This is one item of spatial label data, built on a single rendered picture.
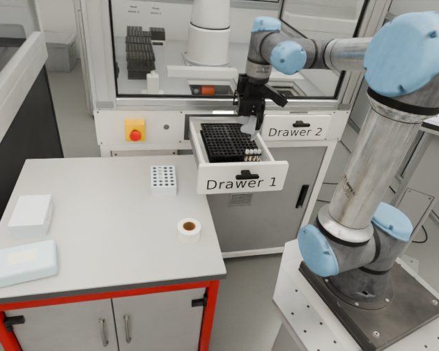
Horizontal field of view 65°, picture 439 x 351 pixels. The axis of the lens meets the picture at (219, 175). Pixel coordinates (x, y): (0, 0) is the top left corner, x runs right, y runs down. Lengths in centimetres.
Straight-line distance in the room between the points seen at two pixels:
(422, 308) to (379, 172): 48
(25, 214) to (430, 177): 159
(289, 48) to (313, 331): 68
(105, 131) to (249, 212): 80
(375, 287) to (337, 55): 57
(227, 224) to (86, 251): 88
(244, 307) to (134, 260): 95
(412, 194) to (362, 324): 102
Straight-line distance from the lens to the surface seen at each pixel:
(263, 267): 199
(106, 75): 125
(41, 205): 111
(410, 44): 57
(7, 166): 158
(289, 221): 185
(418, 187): 182
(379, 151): 64
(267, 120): 138
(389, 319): 98
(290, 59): 88
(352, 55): 87
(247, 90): 103
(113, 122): 131
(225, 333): 174
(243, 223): 175
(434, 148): 172
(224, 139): 123
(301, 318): 93
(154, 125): 132
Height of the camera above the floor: 152
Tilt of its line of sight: 36 degrees down
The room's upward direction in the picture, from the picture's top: 7 degrees clockwise
